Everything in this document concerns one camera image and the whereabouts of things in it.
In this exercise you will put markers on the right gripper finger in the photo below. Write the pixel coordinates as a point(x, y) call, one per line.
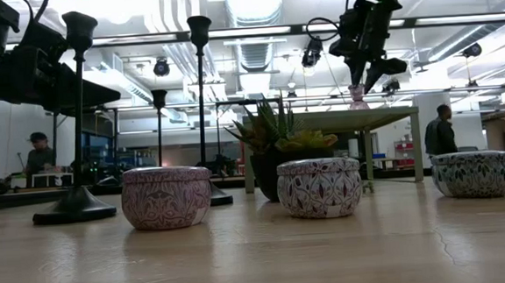
point(356, 71)
point(386, 67)

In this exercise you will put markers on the person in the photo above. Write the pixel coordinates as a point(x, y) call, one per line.
point(440, 136)
point(39, 159)

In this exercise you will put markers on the pink ribbed glass candle holder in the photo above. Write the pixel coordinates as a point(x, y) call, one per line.
point(358, 102)

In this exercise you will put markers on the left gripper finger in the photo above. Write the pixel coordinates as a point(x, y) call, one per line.
point(93, 87)
point(92, 105)

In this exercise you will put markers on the grey office chair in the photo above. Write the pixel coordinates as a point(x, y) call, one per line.
point(468, 148)

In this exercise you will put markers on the silver ceiling air duct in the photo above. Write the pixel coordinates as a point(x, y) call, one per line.
point(252, 1)

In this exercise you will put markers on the black metal candlestick holder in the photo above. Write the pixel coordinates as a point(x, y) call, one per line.
point(159, 98)
point(76, 209)
point(199, 30)

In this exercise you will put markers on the white leaf-patterned candle tin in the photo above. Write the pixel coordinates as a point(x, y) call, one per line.
point(320, 190)

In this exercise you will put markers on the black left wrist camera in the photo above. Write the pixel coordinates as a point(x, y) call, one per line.
point(44, 40)

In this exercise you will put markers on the teal leaf-patterned candle tin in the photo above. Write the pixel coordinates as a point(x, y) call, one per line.
point(473, 176)

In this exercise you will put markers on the black background rig frame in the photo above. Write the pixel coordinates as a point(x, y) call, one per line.
point(116, 136)

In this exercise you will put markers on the black ceiling spotlight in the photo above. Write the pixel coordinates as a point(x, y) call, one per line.
point(161, 68)
point(313, 52)
point(473, 50)

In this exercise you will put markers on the red storage rack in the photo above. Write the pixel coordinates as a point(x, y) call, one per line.
point(404, 152)

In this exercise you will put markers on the pink patterned candle tin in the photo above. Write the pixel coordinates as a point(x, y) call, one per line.
point(166, 199)

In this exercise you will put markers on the succulent plant in black pot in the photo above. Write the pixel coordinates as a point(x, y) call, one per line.
point(265, 171)

